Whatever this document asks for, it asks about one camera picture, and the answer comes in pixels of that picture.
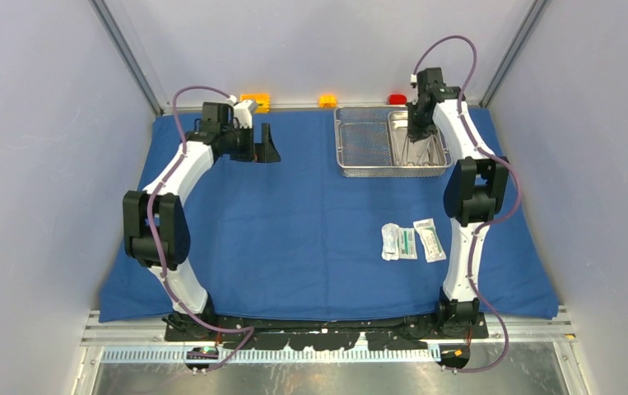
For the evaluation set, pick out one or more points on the white gauze roll packet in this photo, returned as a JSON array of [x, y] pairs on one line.
[[390, 250]]

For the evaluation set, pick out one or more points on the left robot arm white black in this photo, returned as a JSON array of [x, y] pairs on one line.
[[155, 227]]

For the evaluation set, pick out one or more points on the wire mesh steel tray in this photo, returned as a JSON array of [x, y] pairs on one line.
[[363, 148]]

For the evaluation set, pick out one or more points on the small orange toy block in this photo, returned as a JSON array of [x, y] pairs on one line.
[[327, 101]]

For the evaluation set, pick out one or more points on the red toy block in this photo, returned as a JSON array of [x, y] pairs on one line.
[[396, 99]]

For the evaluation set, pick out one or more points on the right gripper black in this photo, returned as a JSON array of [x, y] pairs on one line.
[[415, 132]]

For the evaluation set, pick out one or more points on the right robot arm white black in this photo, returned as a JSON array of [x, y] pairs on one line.
[[472, 198]]

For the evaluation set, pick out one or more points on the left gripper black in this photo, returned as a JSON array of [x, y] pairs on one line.
[[269, 154]]

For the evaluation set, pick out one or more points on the aluminium frame rail right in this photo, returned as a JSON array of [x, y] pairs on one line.
[[526, 27]]

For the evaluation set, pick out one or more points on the green white sterile packet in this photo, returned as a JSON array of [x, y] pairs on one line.
[[406, 238]]

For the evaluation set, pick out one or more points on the aluminium frame post left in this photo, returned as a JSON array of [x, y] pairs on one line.
[[123, 48]]

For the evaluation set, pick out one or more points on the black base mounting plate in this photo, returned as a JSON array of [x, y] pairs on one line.
[[391, 334]]

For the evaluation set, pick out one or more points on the aluminium front rail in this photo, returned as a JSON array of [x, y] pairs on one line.
[[143, 341]]

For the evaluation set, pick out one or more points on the yellow toy block large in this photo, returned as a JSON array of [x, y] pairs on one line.
[[263, 101]]

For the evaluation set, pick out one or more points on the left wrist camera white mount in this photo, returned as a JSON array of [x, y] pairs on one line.
[[242, 112]]

